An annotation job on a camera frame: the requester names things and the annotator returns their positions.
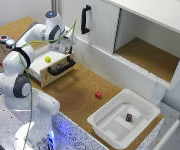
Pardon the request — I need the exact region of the black door handle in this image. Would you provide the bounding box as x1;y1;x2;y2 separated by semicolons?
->
80;4;92;35

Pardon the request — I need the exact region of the wooden drawer box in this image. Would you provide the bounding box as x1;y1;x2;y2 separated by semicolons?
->
0;16;56;70

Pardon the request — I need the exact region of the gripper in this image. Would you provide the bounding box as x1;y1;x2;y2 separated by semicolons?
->
57;35;76;55

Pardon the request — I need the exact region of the yellow block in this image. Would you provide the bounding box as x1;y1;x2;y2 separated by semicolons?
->
44;56;52;64

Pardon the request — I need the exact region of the blue button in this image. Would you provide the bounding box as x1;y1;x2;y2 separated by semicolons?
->
5;38;16;49

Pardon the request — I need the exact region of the red button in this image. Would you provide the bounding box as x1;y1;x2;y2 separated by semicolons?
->
0;35;9;45

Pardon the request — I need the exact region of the pink block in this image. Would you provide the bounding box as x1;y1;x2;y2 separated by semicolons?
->
94;91;103;100

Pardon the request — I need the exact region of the purple block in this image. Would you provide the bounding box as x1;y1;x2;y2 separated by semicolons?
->
125;113;134;122

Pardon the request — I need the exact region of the black drawer handle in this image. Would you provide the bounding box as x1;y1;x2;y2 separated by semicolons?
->
47;55;77;77

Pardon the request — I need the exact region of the white cabinet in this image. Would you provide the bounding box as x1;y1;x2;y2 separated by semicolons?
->
61;0;180;107

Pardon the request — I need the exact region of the white sliding door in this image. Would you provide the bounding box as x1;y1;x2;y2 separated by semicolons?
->
61;0;122;56

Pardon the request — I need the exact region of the wooden drawer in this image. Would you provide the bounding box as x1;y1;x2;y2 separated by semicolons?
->
26;49;77;89

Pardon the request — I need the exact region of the white plastic box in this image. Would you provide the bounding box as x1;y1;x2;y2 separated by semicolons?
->
86;88;162;150

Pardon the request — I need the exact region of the green cable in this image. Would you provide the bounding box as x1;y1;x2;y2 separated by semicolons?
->
17;18;79;150

